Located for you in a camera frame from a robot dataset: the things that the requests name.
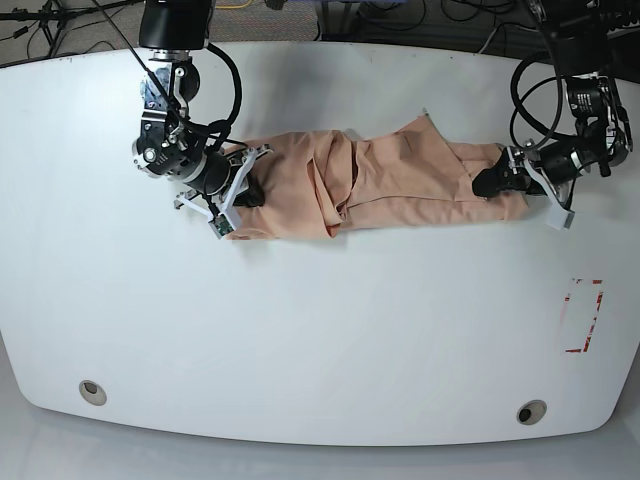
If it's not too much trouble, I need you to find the peach T-shirt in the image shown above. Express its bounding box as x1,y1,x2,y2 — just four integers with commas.
228,115,528,240

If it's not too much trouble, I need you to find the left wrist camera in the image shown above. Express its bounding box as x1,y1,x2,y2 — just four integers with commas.
546,204,575,230

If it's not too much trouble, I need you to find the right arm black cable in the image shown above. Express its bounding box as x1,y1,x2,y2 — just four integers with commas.
187,42,245,151

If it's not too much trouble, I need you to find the table grommet hole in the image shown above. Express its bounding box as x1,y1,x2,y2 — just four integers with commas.
79,380,107,407
516,400,547,426

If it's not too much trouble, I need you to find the right table grommet hole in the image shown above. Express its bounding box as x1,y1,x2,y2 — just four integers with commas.
516,400,547,426

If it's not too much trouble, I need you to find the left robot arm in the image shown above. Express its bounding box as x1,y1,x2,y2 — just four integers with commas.
472,1,639,210

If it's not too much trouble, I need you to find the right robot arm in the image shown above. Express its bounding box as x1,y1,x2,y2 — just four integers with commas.
133,1,265,219

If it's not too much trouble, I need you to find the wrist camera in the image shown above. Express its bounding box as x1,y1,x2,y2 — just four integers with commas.
546,204,575,230
207,215,235,239

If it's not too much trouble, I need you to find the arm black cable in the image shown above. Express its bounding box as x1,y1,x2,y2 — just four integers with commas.
508,52,581,151
187,42,245,151

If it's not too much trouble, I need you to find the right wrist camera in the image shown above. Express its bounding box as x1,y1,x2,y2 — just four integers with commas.
207,215,235,239

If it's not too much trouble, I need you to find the black tripod stand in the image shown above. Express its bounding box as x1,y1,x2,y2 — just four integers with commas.
0,0,146,57

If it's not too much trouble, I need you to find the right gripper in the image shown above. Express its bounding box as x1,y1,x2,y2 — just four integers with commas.
173,144,273,223

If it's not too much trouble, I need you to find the red tape rectangle marking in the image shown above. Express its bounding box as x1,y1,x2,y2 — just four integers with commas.
560,278,604,354

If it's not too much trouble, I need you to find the left table grommet hole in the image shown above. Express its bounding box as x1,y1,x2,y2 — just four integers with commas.
79,380,107,407

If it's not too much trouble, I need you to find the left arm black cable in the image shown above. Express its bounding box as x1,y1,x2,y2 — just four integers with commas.
508,52,581,151

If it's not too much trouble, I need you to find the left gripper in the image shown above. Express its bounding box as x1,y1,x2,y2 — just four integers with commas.
472,144,583,209

